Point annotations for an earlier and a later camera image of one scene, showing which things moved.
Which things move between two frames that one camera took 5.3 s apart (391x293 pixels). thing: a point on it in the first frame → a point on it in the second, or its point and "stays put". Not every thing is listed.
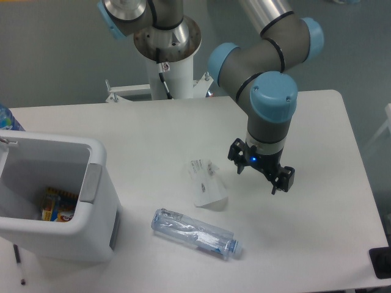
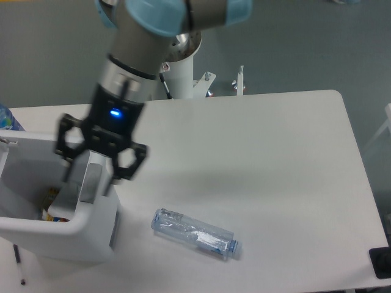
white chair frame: [387, 123] stays put
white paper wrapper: [207, 182] → [63, 205]
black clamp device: [380, 260] stays put
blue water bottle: [8, 121] stays put
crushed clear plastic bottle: [219, 242] stays put
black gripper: [269, 165] → [110, 126]
